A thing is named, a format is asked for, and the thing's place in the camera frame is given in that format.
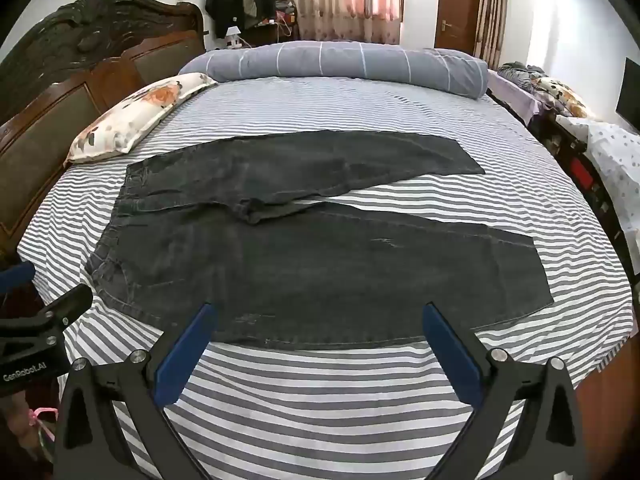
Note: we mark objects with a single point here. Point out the white dotted cloth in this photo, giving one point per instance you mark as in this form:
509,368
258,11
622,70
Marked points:
615,160

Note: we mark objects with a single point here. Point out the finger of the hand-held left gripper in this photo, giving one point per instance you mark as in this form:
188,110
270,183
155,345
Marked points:
67,307
15,282

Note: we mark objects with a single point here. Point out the grey white striped bed sheet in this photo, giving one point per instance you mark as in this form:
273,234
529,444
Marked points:
320,410

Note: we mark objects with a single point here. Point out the grey checked rolled duvet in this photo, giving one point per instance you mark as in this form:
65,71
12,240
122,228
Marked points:
325,62

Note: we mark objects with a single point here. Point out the black screen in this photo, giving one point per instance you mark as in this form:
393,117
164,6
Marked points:
629,95

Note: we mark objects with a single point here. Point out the carved dark wooden headboard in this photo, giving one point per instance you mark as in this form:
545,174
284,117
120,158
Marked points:
50,110

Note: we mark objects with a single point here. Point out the small white house-shaped lamp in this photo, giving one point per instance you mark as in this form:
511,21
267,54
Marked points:
232,37

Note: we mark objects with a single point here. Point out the brown patterned curtain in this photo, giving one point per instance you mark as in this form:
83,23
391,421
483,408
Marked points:
492,10

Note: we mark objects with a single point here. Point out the dark grey denim pants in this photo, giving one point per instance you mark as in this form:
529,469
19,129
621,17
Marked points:
300,270

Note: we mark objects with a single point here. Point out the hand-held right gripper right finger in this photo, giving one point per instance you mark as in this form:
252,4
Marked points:
452,355

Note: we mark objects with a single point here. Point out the floral pillow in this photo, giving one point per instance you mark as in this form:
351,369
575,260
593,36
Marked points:
125,120

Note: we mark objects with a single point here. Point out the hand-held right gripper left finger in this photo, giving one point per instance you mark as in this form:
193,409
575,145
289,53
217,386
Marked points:
185,355

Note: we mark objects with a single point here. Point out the pink patterned curtain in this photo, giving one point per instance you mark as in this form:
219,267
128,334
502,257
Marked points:
350,0

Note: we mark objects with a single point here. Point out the purple cloth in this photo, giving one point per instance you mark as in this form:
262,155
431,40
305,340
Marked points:
512,97

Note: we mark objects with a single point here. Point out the floral cushion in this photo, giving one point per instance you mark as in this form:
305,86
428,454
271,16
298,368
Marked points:
560,95

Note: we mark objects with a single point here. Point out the brown wooden door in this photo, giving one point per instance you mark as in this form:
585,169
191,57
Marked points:
457,5

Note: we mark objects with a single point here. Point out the dark wooden side cabinet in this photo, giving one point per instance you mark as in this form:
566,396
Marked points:
272,32

